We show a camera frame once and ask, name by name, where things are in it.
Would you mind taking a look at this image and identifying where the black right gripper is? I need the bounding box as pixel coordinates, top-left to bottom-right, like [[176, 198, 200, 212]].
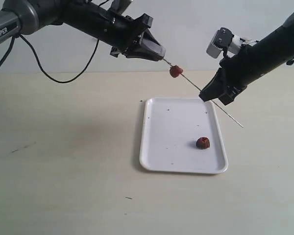
[[199, 29, 294, 105]]

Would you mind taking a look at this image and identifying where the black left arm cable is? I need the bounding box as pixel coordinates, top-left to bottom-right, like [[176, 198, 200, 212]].
[[0, 0, 113, 84]]

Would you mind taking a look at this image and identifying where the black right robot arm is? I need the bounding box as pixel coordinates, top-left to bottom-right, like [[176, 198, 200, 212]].
[[199, 12, 294, 105]]

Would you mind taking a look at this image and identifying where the thin wooden skewer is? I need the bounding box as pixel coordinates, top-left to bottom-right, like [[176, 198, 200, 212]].
[[161, 57, 245, 128]]

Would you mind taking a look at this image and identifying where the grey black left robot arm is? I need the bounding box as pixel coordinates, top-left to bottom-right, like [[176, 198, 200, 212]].
[[0, 0, 166, 61]]

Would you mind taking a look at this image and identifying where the red date fruit top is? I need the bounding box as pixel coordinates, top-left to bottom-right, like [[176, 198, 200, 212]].
[[169, 65, 183, 78]]

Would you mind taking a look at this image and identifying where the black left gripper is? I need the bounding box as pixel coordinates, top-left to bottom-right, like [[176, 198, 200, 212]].
[[61, 1, 166, 61]]

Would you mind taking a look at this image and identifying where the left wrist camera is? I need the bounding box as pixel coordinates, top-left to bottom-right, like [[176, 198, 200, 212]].
[[109, 0, 133, 15]]

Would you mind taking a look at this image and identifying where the red date fruit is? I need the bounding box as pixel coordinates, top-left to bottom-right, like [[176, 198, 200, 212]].
[[196, 137, 210, 149], [169, 65, 183, 78]]

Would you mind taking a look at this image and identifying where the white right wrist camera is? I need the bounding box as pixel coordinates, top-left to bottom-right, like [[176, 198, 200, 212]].
[[206, 27, 259, 59]]

